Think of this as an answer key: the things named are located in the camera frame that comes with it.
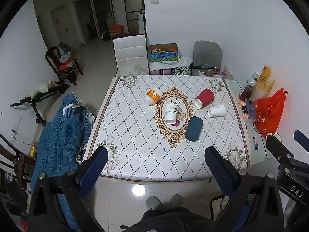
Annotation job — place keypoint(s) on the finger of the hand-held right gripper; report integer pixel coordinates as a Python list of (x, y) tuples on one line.
[(280, 147), (303, 139)]

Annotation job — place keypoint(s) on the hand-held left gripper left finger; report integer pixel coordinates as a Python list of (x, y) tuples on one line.
[(94, 166)]

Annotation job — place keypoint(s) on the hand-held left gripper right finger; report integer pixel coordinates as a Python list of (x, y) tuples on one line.
[(217, 169)]

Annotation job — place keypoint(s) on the dark teal cup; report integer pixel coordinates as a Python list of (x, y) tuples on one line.
[(194, 128)]

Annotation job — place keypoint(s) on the small white speckled cup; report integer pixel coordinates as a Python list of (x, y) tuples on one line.
[(216, 110)]

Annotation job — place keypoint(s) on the red cup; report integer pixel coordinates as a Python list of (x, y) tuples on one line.
[(205, 98)]

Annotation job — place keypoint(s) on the white floral printed cup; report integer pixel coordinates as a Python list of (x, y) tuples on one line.
[(171, 113)]

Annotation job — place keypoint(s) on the orange and white cup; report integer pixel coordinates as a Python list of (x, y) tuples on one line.
[(153, 96)]

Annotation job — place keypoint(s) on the small printed card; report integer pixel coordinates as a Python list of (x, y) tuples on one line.
[(255, 143)]

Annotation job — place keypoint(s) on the red plastic bag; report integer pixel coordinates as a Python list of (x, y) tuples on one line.
[(270, 113)]

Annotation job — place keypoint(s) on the blue knitted blanket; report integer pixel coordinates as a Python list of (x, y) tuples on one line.
[(60, 140)]

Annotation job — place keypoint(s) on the smartphone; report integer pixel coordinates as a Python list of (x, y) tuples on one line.
[(251, 108)]

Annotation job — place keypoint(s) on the grey slipper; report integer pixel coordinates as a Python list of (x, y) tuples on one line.
[(153, 202), (176, 199)]

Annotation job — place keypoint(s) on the white diamond patterned tablecloth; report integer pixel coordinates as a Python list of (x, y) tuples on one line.
[(135, 130)]

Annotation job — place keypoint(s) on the brown drink bottle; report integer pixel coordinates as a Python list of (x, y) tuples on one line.
[(245, 93)]

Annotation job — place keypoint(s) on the yellow snack bag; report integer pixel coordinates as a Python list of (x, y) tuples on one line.
[(264, 82)]

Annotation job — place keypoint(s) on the person's legs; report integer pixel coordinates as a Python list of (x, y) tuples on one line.
[(169, 220)]

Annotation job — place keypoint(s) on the white green bottle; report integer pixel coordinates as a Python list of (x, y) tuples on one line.
[(253, 77)]

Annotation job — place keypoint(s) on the white side table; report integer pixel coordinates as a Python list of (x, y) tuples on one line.
[(235, 87)]

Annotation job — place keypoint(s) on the black tripod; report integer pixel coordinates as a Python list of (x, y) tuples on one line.
[(36, 101)]

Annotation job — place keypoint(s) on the black white patterned bag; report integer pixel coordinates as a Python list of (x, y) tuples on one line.
[(181, 70)]

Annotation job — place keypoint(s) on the dark wooden chair with clothes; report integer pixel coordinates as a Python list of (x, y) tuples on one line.
[(64, 64)]

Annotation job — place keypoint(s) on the pink box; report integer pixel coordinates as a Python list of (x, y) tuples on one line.
[(160, 72)]

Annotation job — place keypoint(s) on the white folded cloth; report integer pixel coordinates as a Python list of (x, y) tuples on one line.
[(169, 64)]

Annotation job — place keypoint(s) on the grey fabric chair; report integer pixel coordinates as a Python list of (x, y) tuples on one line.
[(207, 53)]

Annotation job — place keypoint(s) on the white padded chair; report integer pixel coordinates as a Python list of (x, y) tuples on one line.
[(130, 53)]

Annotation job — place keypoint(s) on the cardboard box with packets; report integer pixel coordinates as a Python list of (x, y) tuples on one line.
[(164, 53)]

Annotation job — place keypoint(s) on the orange box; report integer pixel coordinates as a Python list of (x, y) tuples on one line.
[(115, 29)]

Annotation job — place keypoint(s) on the white light switch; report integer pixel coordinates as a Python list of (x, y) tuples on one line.
[(154, 0)]

